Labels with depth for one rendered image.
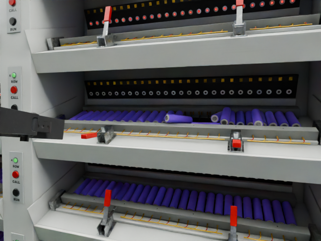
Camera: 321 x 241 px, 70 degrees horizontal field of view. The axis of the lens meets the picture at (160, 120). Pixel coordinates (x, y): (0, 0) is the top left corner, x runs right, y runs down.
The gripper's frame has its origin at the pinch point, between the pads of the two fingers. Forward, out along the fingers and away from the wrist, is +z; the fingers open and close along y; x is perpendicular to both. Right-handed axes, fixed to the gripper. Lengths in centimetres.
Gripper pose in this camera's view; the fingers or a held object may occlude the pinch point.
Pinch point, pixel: (34, 127)
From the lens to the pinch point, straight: 36.3
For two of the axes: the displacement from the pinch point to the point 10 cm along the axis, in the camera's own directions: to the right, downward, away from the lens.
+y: 9.6, 0.2, -2.9
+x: 0.5, -9.9, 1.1
